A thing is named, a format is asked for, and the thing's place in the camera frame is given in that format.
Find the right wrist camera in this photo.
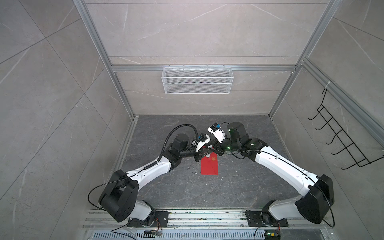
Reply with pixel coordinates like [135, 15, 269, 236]
[207, 123, 227, 144]

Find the grey slotted cable duct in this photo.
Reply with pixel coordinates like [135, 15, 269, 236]
[90, 229, 265, 240]

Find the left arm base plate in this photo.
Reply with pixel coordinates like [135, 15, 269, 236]
[127, 211, 169, 228]

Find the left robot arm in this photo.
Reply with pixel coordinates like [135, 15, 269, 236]
[99, 134, 210, 227]

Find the white wire mesh basket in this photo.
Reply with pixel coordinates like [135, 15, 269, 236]
[162, 67, 234, 95]

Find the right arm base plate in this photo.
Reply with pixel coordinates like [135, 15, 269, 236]
[245, 210, 289, 227]

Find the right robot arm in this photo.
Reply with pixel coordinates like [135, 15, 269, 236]
[208, 122, 335, 226]

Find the red envelope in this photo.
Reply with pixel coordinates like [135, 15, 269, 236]
[201, 153, 219, 175]

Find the black wire hook rack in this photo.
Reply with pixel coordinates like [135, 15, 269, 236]
[308, 89, 384, 171]

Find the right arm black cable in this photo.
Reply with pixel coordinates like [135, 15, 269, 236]
[209, 143, 336, 229]

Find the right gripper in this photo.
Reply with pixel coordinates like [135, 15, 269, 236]
[205, 134, 241, 157]

